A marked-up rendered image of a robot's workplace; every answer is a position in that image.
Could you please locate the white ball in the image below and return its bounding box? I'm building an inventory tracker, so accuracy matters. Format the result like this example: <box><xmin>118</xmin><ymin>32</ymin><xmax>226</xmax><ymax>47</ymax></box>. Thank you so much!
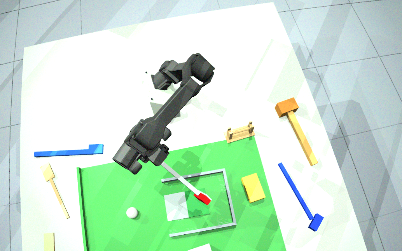
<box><xmin>126</xmin><ymin>207</ymin><xmax>138</xmax><ymax>218</ymax></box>

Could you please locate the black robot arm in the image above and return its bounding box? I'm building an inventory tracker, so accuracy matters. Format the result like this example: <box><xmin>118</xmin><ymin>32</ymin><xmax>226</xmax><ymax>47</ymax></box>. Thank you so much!
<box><xmin>112</xmin><ymin>53</ymin><xmax>215</xmax><ymax>170</ymax></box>

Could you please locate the large green mat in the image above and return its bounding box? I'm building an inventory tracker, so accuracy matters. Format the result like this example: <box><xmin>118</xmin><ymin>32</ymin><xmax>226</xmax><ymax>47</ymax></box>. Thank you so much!
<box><xmin>81</xmin><ymin>136</ymin><xmax>286</xmax><ymax>251</ymax></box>

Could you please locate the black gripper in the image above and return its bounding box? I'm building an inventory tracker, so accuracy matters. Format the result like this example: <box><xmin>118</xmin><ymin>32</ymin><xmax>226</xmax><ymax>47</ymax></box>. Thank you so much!
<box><xmin>129</xmin><ymin>127</ymin><xmax>171</xmax><ymax>174</ymax></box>

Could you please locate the blue flat bar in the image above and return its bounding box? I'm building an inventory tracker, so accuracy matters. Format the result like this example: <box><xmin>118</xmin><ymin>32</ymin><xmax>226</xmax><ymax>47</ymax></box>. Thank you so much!
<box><xmin>34</xmin><ymin>144</ymin><xmax>104</xmax><ymax>157</ymax></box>

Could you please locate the yellow rectangular block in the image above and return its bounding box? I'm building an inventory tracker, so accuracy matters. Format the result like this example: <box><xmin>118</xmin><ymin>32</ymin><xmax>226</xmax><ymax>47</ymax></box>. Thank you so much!
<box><xmin>241</xmin><ymin>173</ymin><xmax>265</xmax><ymax>204</ymax></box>

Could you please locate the blue golf putter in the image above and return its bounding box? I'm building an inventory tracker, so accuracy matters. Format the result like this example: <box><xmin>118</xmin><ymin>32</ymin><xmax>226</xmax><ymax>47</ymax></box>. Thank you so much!
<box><xmin>278</xmin><ymin>162</ymin><xmax>324</xmax><ymax>232</ymax></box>

